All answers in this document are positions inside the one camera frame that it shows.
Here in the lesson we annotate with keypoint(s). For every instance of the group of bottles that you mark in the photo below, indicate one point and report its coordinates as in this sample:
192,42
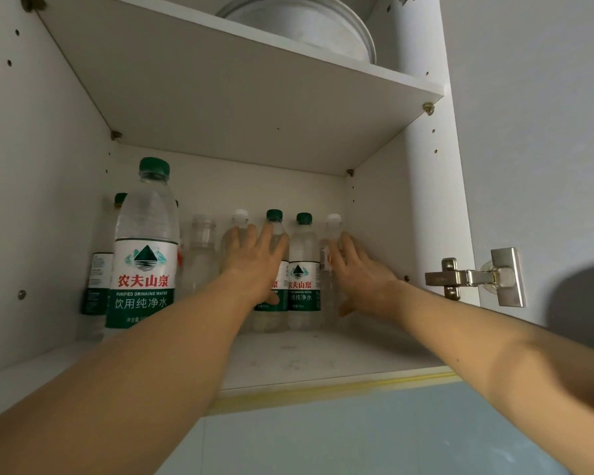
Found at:
143,291

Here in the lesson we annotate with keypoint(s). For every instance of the grey wall cabinet door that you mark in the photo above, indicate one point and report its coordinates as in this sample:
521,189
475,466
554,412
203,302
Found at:
524,143

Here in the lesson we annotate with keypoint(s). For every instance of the person's right forearm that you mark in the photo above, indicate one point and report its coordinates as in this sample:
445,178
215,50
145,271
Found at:
515,371

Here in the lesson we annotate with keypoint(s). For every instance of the person's left hand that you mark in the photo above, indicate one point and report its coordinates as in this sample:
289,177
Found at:
252,272

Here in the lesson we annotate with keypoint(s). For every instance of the white wall cabinet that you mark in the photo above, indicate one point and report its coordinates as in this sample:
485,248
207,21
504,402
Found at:
227,93

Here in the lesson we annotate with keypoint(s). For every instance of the white plastic basin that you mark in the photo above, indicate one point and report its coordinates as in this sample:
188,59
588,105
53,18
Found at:
302,24

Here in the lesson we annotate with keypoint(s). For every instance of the person's right hand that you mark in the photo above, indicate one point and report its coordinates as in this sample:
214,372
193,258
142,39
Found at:
371,286

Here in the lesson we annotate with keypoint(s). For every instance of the person's left forearm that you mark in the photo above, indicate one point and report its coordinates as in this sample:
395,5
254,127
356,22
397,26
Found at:
104,400

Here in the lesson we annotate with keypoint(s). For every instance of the white-cap clear bottle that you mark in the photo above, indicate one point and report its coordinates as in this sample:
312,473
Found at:
240,217

